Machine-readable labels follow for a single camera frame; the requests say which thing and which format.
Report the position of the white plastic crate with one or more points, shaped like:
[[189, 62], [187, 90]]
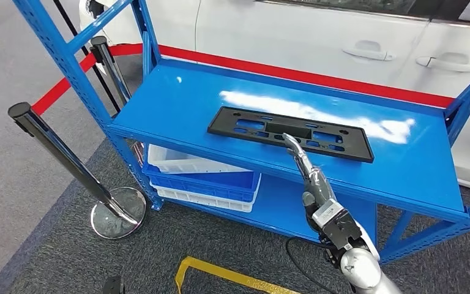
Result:
[[206, 201]]

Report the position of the chrome stanchion post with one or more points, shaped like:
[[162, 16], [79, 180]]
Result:
[[109, 65], [56, 150]]

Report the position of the black stanchion post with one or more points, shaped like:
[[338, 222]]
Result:
[[105, 87]]

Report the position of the red barrier belt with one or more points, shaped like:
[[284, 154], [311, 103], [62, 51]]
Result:
[[300, 77], [56, 91]]

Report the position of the translucent white plastic bin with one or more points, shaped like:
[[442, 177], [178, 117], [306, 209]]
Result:
[[170, 162]]

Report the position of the black plastic plate holder part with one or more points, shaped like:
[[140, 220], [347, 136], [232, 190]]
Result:
[[223, 123]]

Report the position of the white car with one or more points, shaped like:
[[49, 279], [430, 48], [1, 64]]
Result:
[[279, 32]]

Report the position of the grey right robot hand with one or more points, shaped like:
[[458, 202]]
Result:
[[318, 186]]

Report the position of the blue metal shelf rack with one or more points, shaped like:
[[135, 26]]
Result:
[[178, 105]]

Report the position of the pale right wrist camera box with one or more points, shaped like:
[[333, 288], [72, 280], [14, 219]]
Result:
[[336, 223]]

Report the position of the blue plastic crate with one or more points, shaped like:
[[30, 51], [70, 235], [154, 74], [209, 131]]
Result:
[[210, 186]]

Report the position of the yellow floor tape square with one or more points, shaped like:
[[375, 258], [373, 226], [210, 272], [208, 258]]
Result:
[[218, 274]]

